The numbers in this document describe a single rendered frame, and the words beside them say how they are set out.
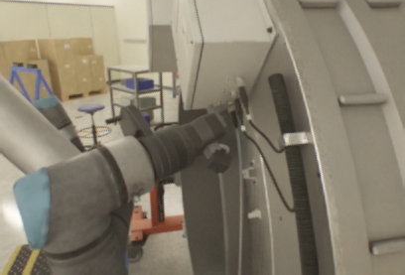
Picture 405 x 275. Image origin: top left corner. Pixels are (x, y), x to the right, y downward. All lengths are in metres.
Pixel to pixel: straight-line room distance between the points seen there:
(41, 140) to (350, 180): 0.45
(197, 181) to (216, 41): 1.04
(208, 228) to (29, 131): 1.01
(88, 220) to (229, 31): 0.32
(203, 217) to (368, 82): 1.07
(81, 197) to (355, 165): 0.34
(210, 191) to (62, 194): 1.09
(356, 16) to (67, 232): 0.50
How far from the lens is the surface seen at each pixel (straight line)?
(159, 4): 1.10
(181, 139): 0.46
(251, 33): 0.48
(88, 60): 8.11
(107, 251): 0.46
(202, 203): 1.43
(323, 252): 0.42
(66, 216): 0.41
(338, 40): 0.51
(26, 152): 0.55
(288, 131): 0.40
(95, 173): 0.42
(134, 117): 0.48
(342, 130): 0.41
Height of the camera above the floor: 1.67
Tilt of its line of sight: 18 degrees down
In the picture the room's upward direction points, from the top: straight up
